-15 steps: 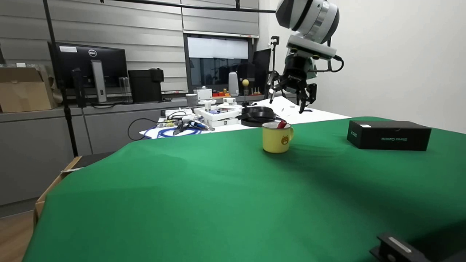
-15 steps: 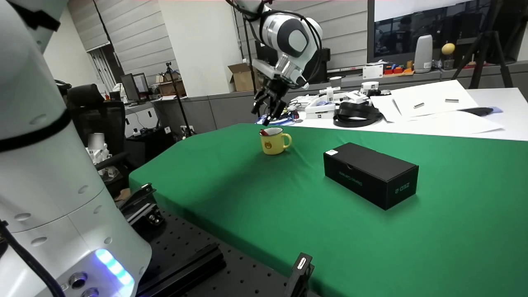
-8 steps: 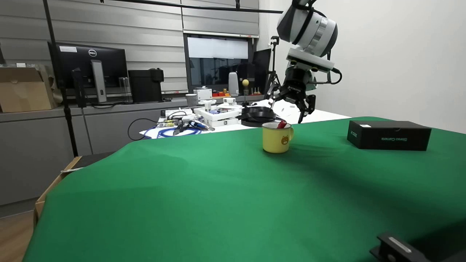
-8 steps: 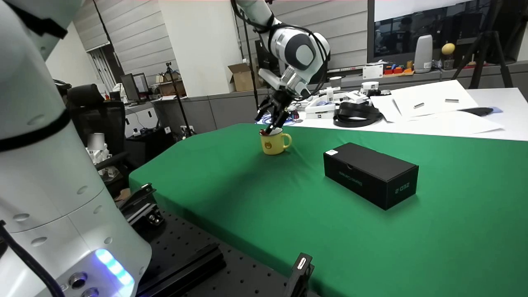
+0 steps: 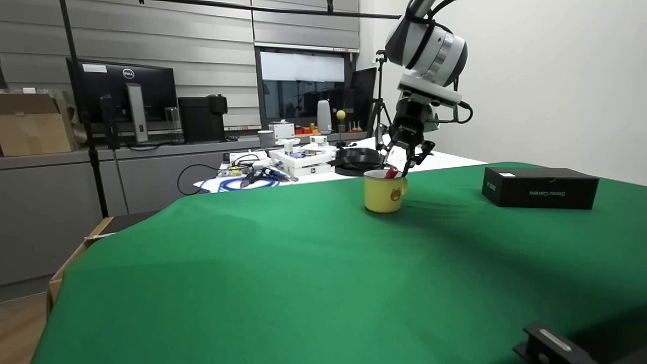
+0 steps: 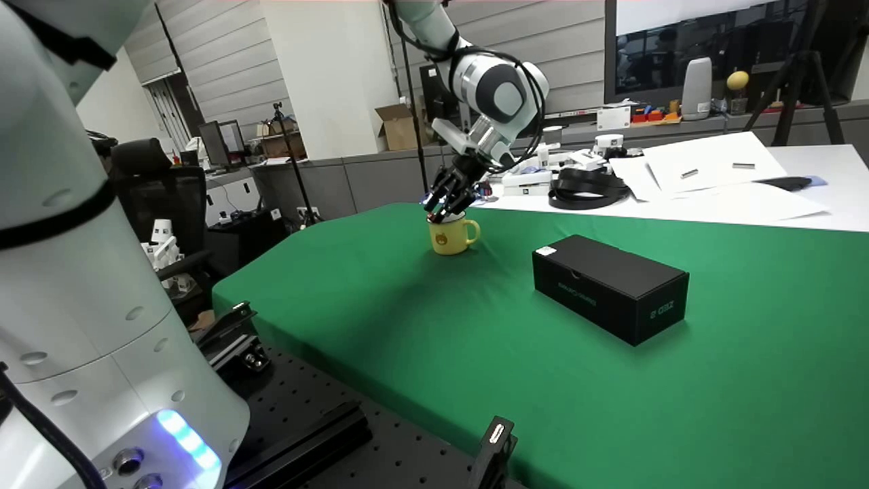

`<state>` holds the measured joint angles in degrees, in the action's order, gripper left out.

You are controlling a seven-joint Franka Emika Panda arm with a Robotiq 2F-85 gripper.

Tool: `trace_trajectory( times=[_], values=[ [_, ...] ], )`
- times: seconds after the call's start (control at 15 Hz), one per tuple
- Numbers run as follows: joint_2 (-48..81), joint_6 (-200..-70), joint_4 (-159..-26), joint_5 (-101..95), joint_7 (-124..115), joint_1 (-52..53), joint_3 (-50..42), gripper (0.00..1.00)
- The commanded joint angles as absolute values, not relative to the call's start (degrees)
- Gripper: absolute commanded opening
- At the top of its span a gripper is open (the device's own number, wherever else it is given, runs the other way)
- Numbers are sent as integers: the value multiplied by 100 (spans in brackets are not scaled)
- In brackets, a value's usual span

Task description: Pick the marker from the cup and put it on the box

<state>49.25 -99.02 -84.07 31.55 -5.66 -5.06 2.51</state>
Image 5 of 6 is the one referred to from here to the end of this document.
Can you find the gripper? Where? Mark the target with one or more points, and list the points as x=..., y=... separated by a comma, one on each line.
x=410, y=121

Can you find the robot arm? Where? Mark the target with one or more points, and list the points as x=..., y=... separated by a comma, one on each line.
x=429, y=48

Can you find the red marker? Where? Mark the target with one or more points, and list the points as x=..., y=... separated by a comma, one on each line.
x=391, y=173

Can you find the white small box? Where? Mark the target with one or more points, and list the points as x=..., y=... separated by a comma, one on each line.
x=281, y=130

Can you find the grey cup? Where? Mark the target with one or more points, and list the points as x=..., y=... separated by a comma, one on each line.
x=265, y=139

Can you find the black cardboard box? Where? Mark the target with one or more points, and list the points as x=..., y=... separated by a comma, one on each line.
x=541, y=189

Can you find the brown cardboard box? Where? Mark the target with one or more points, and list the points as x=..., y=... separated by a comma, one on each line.
x=30, y=126

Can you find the white table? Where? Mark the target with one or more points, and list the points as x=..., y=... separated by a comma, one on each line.
x=450, y=161

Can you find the black round device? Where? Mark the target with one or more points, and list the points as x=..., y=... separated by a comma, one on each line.
x=356, y=159

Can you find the yellow mug with bear print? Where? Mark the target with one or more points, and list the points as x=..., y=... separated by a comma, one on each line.
x=381, y=194

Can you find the yellow ball on stick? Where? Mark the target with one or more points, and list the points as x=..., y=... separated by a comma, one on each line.
x=341, y=116

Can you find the white cylindrical speaker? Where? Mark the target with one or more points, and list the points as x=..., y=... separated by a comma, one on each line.
x=324, y=117

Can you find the white block assembly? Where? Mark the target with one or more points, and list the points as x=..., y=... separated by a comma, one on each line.
x=303, y=159

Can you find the green cloth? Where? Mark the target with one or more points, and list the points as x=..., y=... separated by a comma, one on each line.
x=323, y=273

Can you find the black coffee machine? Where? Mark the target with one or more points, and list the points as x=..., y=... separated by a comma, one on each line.
x=199, y=119

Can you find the clear glass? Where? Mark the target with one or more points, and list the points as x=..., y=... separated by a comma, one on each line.
x=173, y=124

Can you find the black monitor with silver stand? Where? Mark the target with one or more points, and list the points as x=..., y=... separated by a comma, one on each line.
x=121, y=88

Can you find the black stand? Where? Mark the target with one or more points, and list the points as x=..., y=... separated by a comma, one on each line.
x=83, y=116

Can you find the camera on tripod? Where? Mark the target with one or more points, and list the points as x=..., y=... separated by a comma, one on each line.
x=379, y=101

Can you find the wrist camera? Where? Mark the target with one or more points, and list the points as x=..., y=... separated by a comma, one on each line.
x=429, y=90

